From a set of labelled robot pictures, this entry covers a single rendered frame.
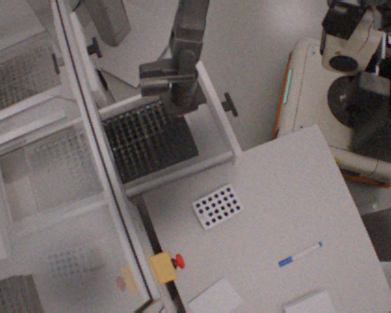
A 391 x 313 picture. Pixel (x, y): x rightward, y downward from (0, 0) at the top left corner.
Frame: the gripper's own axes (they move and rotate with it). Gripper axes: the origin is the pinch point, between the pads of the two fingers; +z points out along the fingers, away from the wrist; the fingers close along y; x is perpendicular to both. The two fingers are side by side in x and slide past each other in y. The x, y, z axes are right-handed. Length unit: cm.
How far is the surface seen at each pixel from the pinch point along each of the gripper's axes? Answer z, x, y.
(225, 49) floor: 85, -64, -55
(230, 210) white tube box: 14.9, 26.8, -5.4
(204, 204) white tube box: 15.9, 22.5, 0.8
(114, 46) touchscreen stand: 87, -88, 3
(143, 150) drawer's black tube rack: 3.2, 5.4, 12.3
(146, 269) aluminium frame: -4.5, 34.3, 21.7
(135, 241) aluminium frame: -4.5, 27.6, 21.8
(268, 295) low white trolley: 16, 54, -6
